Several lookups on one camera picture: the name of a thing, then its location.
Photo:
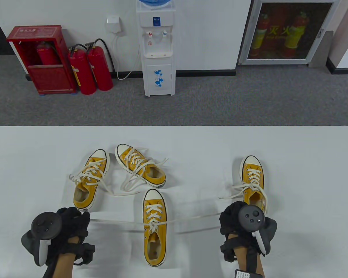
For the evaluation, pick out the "white wall box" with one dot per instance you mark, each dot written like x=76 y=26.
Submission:
x=114 y=24

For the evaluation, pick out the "glass door fire cabinet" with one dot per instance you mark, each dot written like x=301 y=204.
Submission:
x=290 y=31

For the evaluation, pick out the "person's right forearm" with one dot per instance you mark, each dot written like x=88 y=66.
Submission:
x=243 y=257

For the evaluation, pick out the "blue water bottle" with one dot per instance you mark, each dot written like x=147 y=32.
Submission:
x=153 y=3

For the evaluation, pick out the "person's left forearm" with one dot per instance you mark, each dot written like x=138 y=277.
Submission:
x=62 y=266

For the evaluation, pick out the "person's right hand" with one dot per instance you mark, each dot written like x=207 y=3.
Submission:
x=230 y=220

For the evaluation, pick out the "black box with white label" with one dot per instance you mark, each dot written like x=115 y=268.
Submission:
x=246 y=274

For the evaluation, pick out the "black white handheld controller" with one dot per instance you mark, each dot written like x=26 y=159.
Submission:
x=45 y=224
x=250 y=215

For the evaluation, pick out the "white shoe lace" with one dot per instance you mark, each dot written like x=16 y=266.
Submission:
x=229 y=197
x=72 y=178
x=119 y=222
x=134 y=160

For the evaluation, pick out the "person's left hand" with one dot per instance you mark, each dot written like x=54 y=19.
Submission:
x=74 y=226

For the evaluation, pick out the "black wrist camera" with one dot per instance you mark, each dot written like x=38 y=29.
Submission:
x=227 y=252
x=87 y=253

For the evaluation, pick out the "red yellow fire extinguisher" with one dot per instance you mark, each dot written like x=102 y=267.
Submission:
x=259 y=37
x=295 y=37

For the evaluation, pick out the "red extinguisher cabinet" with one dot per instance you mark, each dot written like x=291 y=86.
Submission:
x=50 y=79

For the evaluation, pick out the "white water dispenser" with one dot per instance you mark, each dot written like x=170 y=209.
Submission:
x=158 y=58

